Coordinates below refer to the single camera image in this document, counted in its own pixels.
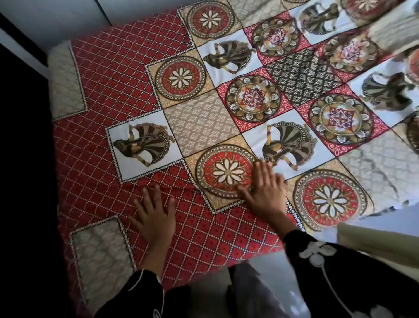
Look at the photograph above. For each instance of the person's right hand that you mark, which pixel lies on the person's right hand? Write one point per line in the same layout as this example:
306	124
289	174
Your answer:
268	196

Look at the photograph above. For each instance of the person's right forearm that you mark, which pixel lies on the person's right forearm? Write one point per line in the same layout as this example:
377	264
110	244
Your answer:
281	226

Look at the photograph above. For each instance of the person's left forearm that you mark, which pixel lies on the person's left forearm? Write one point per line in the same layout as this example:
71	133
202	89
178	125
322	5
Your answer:
155	260

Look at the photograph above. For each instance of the person's left hand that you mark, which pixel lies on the person's left hand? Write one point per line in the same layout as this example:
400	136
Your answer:
157	226

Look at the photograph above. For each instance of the light grey jeans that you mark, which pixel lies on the light grey jeans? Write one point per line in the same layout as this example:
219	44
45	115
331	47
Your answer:
255	291

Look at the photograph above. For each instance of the black floral blouse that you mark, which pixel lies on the black floral blouse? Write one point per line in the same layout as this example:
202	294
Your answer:
360	288

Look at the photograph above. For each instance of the red patterned bedsheet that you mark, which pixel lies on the red patterned bedsheet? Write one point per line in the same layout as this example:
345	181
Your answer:
203	121

